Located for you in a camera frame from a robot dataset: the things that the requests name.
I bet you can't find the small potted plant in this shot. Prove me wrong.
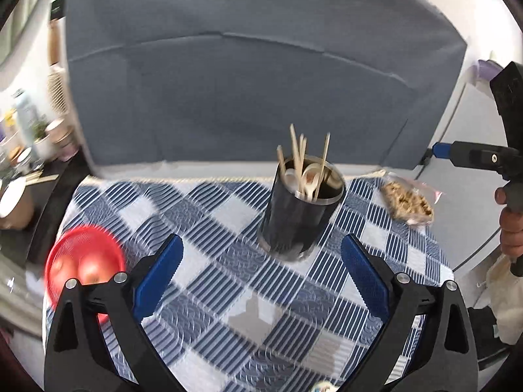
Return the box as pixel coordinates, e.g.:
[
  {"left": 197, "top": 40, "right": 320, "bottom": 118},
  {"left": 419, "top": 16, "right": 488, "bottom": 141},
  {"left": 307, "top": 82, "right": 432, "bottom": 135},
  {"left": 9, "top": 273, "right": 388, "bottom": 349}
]
[{"left": 32, "top": 120, "right": 58, "bottom": 161}]

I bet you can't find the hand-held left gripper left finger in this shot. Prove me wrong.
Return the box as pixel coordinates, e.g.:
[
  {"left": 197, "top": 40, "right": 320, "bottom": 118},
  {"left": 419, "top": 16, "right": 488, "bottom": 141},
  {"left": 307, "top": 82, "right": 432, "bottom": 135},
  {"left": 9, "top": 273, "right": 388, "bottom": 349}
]
[{"left": 44, "top": 234, "right": 184, "bottom": 392}]

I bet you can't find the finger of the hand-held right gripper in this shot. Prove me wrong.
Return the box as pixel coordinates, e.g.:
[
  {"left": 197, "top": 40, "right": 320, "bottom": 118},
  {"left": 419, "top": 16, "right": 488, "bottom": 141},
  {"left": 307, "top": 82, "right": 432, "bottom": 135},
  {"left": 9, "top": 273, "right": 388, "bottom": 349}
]
[{"left": 431, "top": 141, "right": 453, "bottom": 160}]

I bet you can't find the grey sofa back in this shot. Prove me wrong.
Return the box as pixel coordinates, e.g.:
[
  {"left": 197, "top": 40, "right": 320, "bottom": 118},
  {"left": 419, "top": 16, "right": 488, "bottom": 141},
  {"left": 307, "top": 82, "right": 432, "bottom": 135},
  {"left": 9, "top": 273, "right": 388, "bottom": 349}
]
[{"left": 63, "top": 0, "right": 468, "bottom": 172}]

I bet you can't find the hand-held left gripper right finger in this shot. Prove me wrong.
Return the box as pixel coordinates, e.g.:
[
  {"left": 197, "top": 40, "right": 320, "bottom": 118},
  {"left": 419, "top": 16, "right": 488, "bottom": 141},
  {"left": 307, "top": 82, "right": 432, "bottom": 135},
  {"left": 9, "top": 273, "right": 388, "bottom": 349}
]
[{"left": 340, "top": 234, "right": 479, "bottom": 392}]

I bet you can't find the red plastic basket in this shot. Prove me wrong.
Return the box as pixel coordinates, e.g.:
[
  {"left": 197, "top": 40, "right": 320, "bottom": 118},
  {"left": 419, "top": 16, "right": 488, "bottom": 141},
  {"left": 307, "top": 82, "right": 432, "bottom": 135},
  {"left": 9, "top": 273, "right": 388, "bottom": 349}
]
[{"left": 45, "top": 225, "right": 127, "bottom": 323}]

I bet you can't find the black metal-rimmed cup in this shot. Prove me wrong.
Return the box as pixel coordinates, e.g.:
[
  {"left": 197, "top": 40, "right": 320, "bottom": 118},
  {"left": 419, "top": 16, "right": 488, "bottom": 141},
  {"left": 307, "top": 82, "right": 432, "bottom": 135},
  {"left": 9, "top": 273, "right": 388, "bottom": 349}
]
[{"left": 257, "top": 156, "right": 347, "bottom": 261}]

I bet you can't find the white plastic bottle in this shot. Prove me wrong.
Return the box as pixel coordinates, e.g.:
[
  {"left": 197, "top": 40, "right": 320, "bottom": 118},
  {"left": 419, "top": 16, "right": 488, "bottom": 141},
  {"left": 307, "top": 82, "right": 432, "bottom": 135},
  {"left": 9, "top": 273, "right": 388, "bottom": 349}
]
[{"left": 12, "top": 89, "right": 38, "bottom": 152}]

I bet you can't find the blue checked tablecloth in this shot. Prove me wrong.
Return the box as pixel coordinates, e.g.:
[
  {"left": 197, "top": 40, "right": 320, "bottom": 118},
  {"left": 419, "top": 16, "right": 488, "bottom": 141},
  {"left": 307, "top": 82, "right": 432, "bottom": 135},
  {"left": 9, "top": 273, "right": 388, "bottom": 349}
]
[{"left": 43, "top": 173, "right": 456, "bottom": 392}]

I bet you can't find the person's white garment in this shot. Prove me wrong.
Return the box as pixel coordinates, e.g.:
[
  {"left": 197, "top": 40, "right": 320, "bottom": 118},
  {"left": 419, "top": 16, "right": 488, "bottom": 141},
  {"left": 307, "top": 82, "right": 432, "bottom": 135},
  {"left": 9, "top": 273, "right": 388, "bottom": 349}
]
[{"left": 484, "top": 253, "right": 517, "bottom": 335}]

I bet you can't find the pink cup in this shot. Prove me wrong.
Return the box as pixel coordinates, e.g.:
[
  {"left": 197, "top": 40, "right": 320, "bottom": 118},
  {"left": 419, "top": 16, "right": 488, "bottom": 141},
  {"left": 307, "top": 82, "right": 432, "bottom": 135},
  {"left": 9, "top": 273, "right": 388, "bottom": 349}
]
[{"left": 47, "top": 118, "right": 77, "bottom": 161}]

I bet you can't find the white printed ceramic spoon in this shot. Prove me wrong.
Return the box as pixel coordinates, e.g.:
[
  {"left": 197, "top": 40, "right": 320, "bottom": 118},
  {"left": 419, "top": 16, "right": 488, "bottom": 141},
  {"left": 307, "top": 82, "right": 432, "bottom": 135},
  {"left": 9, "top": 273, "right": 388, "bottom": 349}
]
[{"left": 304, "top": 163, "right": 324, "bottom": 197}]

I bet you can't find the purple container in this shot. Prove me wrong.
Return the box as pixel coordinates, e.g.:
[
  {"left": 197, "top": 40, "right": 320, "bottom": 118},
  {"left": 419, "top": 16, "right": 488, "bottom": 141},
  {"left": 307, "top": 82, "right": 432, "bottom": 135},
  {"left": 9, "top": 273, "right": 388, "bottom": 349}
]
[{"left": 474, "top": 60, "right": 502, "bottom": 87}]

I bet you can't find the person's right hand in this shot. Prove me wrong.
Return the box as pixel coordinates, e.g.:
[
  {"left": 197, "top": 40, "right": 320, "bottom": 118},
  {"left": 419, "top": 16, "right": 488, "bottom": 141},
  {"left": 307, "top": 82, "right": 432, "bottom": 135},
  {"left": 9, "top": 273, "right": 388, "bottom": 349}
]
[{"left": 494, "top": 187, "right": 523, "bottom": 259}]

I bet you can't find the clear bag of nuts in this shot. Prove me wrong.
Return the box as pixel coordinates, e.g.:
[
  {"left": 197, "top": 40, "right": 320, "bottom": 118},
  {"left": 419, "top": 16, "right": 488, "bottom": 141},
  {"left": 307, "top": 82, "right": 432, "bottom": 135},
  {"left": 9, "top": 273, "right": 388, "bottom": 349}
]
[{"left": 378, "top": 171, "right": 443, "bottom": 226}]

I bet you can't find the red apple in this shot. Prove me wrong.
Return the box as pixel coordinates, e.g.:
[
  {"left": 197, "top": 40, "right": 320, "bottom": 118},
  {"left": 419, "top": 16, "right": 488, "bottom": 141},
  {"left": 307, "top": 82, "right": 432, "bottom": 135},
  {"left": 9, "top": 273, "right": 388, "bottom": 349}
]
[{"left": 79, "top": 259, "right": 114, "bottom": 287}]

